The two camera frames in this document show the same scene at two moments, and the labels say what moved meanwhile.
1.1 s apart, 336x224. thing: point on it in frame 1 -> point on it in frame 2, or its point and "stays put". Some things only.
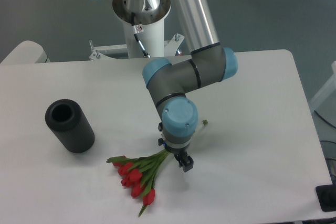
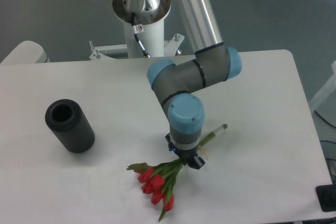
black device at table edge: (326, 195) stays put
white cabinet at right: (324, 104) stays put
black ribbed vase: (66, 118) stays put
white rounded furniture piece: (26, 52) stays put
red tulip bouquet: (139, 175) -> (158, 181)
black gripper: (188, 164) -> (186, 156)
